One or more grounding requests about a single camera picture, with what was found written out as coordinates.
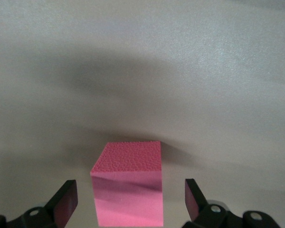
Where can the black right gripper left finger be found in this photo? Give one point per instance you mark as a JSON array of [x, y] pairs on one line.
[[64, 202]]

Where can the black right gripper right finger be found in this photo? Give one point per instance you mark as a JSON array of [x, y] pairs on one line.
[[196, 204]]

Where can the red foam block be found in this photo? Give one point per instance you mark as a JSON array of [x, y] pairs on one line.
[[128, 185]]

